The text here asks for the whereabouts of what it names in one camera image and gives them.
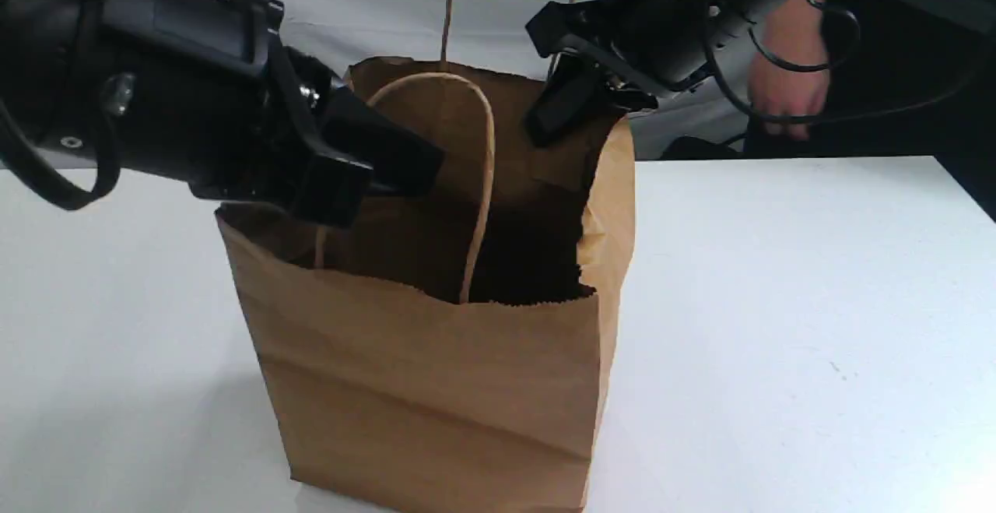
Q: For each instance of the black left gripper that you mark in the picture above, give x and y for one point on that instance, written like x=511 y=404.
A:
x=254 y=134

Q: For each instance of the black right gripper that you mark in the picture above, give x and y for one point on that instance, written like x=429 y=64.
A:
x=612 y=54

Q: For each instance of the brown paper bag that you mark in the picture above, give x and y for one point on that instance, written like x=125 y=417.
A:
x=449 y=353

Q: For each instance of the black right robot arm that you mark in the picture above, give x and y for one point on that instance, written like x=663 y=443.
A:
x=728 y=20

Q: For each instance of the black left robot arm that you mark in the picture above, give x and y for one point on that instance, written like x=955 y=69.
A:
x=94 y=87

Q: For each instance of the grey backdrop cloth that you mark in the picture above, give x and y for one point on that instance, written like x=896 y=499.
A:
x=490 y=34

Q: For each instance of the person's dark clothing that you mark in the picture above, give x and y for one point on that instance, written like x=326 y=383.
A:
x=937 y=55

